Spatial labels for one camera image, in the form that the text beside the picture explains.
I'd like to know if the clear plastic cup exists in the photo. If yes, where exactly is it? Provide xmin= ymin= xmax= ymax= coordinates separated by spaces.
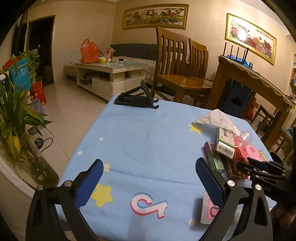
xmin=234 ymin=131 xmax=252 ymax=149

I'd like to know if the white green medicine box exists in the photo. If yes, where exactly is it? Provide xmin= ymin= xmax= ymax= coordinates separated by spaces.
xmin=215 ymin=128 xmax=235 ymax=159

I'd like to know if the white tissue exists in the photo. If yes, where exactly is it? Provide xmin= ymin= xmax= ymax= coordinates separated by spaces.
xmin=192 ymin=109 xmax=235 ymax=134

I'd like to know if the red cigarette pack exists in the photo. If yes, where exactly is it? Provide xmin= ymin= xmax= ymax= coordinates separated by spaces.
xmin=225 ymin=148 xmax=249 ymax=180

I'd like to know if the green purple gum pack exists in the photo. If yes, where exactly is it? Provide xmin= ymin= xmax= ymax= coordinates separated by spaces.
xmin=204 ymin=142 xmax=225 ymax=174

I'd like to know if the pink playing card deck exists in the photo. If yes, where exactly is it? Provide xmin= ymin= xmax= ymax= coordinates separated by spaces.
xmin=200 ymin=191 xmax=219 ymax=225

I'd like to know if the right side wooden chair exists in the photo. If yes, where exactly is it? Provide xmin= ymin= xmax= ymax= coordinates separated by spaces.
xmin=251 ymin=105 xmax=294 ymax=164

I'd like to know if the wooden chair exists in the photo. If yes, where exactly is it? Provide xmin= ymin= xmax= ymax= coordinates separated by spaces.
xmin=151 ymin=27 xmax=213 ymax=108
xmin=188 ymin=38 xmax=213 ymax=82
xmin=251 ymin=105 xmax=294 ymax=164

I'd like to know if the blue plastic stool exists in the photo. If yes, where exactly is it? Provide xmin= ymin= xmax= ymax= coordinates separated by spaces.
xmin=222 ymin=80 xmax=252 ymax=118

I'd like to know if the blue cartoon tablecloth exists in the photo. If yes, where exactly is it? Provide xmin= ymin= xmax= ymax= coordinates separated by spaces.
xmin=55 ymin=96 xmax=277 ymax=241

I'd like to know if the wooden dining table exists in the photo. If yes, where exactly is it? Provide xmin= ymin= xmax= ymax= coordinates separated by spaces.
xmin=206 ymin=55 xmax=294 ymax=151

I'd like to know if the green potted plant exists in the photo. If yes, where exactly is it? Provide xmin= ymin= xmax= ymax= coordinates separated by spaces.
xmin=1 ymin=56 xmax=59 ymax=188

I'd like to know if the black wifi router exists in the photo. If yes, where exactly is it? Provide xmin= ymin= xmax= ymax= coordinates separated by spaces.
xmin=221 ymin=42 xmax=249 ymax=67

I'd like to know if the flowers framed painting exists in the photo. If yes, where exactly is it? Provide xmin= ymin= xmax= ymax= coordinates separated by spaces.
xmin=225 ymin=13 xmax=277 ymax=65

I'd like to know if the near wooden chair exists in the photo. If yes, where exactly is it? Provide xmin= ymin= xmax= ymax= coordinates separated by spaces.
xmin=151 ymin=27 xmax=213 ymax=108

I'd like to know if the far wooden chair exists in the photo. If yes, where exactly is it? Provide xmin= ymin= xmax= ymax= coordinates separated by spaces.
xmin=188 ymin=38 xmax=213 ymax=82

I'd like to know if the black phone stand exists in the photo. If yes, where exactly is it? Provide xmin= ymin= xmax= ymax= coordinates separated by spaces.
xmin=114 ymin=80 xmax=159 ymax=109

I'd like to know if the red gift box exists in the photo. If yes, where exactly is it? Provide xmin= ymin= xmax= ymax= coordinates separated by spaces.
xmin=30 ymin=81 xmax=47 ymax=105

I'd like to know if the dark green sofa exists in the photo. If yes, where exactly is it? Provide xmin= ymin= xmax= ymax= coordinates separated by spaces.
xmin=111 ymin=43 xmax=158 ymax=61

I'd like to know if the blue gift bag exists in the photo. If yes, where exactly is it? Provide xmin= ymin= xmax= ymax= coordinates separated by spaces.
xmin=9 ymin=58 xmax=31 ymax=91

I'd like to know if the white coffee table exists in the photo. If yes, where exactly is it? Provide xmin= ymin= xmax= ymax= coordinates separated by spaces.
xmin=75 ymin=61 xmax=149 ymax=101

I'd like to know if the horses framed painting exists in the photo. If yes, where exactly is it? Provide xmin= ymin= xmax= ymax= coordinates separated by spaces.
xmin=122 ymin=4 xmax=189 ymax=30

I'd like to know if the yellow mug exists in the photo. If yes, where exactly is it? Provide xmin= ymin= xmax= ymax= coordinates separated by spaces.
xmin=98 ymin=57 xmax=107 ymax=64

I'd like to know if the orange plastic bag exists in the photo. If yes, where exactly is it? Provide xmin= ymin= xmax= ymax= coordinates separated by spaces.
xmin=80 ymin=39 xmax=99 ymax=64

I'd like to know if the wall bookshelf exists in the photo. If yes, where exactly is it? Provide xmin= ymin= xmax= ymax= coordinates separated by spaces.
xmin=287 ymin=54 xmax=295 ymax=99

